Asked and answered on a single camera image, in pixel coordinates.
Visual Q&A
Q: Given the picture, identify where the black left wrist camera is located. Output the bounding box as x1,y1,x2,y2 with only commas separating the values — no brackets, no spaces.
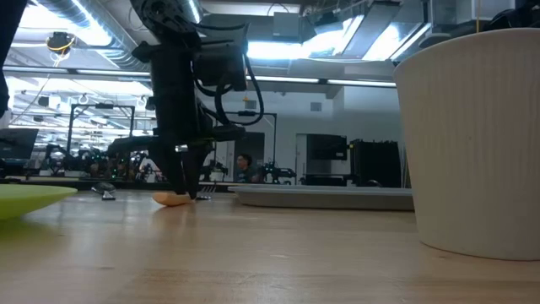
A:
197,24,251,93

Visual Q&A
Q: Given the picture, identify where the yellow cable reel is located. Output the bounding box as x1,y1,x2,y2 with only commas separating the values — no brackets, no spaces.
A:
46,31,78,55

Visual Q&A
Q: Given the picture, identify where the fork with orange handle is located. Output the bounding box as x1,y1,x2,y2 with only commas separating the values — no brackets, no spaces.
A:
151,190,213,209

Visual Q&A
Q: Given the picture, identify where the black wall screen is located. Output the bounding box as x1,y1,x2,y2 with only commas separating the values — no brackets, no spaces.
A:
306,133,348,162

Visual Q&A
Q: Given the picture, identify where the cream ribbed paper cup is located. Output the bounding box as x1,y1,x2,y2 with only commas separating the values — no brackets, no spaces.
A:
392,27,540,262

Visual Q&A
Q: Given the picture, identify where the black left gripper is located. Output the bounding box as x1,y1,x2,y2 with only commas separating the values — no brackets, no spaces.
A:
107,38,246,200

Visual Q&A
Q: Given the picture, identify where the long ceiling light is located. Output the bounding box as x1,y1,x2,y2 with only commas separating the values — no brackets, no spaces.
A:
246,74,398,89

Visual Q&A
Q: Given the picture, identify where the person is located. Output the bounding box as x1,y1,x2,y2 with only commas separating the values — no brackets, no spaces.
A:
234,153,261,184

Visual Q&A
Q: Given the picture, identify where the lime green plate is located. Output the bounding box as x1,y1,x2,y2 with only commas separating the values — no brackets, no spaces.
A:
0,183,78,221

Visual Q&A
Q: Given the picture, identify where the grey plastic tray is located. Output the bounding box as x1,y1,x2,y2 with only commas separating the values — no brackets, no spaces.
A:
227,184,416,212

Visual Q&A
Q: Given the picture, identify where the dark metal spoon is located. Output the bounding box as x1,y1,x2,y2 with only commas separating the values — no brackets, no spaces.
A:
91,181,117,202

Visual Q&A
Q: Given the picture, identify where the silver ventilation duct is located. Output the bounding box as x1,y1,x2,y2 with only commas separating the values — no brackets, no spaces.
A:
36,0,149,72

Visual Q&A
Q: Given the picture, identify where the black computer monitor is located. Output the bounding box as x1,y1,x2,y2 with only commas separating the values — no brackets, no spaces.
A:
0,128,40,161

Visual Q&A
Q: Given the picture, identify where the black station frame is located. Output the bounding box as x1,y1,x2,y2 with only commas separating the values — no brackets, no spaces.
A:
225,111,278,166
66,102,137,158

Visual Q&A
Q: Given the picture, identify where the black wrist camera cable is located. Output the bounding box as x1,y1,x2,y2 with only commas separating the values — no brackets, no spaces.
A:
192,23,266,128

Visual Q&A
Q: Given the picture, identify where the black cabinet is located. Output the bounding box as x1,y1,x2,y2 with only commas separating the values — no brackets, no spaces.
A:
349,138,402,188

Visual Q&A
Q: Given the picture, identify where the black table frame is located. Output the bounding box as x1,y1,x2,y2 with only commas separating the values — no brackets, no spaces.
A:
0,179,234,192

